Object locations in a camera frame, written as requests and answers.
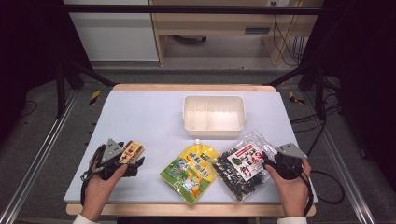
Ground person's left hand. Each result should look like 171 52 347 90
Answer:
81 163 129 221

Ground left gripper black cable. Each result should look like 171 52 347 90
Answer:
79 143 107 207

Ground yellow and black tape piece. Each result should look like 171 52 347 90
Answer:
288 91 306 105
89 90 102 106

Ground thin black floor cable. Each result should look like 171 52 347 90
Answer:
19 99 38 119

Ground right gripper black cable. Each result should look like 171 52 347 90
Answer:
297 167 346 217

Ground light wooden desk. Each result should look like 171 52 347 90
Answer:
148 0 325 67

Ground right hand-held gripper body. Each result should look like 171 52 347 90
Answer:
273 142 308 181

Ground clear bag of dried seaweed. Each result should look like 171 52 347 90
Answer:
212 130 278 203

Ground black horizontal frame bar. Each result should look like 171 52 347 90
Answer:
61 4 323 16

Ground person's right hand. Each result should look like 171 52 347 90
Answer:
264 158 313 218

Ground white cabinet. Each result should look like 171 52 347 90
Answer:
63 0 160 63

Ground aluminium floor rail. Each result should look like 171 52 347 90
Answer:
0 89 79 224
302 91 378 224

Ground black cables under desk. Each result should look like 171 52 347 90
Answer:
272 2 305 67

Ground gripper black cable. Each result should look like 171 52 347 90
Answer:
297 167 346 217
79 143 107 207

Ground black metal stand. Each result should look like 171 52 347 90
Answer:
266 58 327 121
55 58 117 119

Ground yellow and red spice box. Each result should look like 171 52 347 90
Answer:
119 140 146 165

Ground black floor cables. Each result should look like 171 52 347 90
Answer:
289 76 344 157

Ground wooden table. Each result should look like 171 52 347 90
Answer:
65 83 318 218

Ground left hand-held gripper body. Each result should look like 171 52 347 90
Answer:
89 138 139 181

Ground white plastic divided container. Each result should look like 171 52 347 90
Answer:
182 94 248 138

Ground black curtain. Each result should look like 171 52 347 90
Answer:
298 0 396 192
0 0 93 143

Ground yellow spouted drink pouch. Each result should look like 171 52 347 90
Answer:
159 138 221 205

